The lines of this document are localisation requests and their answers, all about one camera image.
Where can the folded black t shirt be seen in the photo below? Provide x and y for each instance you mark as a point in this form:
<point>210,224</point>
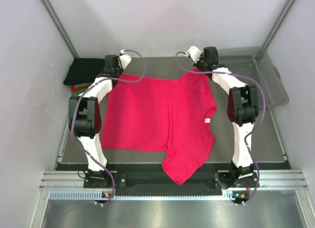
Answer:
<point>83,70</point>

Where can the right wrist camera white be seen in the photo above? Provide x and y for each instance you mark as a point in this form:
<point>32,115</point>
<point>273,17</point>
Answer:
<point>194,53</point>

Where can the pink t shirt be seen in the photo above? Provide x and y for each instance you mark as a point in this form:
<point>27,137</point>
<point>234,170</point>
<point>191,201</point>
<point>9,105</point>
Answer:
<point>153,115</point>

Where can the corner frame post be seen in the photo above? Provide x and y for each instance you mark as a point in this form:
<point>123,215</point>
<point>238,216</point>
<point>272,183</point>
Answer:
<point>55,19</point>
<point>275,28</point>

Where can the right corner frame post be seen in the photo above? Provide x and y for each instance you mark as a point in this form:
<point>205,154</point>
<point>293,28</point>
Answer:
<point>275,28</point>

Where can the clear plastic bin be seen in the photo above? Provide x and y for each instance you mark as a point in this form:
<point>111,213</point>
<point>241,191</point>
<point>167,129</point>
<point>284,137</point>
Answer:
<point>242,61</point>

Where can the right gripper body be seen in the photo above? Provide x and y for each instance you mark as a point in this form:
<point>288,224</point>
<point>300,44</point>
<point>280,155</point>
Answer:
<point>201,64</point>

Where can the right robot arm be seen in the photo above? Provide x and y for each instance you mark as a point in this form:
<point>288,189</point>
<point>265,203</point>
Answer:
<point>242,111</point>

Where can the folded red t shirt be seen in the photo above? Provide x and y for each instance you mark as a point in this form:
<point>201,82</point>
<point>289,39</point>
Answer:
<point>81,85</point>

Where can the folded green t shirt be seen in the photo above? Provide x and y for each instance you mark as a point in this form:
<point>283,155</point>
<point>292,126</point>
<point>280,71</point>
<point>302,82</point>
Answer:
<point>79,90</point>

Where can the grey cable duct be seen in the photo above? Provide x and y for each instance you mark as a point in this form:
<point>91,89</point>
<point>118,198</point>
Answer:
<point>103,196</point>

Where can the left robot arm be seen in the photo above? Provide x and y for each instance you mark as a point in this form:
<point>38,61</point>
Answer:
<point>85,124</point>

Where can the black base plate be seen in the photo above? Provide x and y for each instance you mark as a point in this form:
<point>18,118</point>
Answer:
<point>193,189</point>

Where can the left corner frame post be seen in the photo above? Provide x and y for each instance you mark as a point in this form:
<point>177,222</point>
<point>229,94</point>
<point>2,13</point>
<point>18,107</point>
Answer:
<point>55,19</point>

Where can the aluminium frame rail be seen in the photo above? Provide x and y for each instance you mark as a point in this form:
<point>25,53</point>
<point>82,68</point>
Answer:
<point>269,179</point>

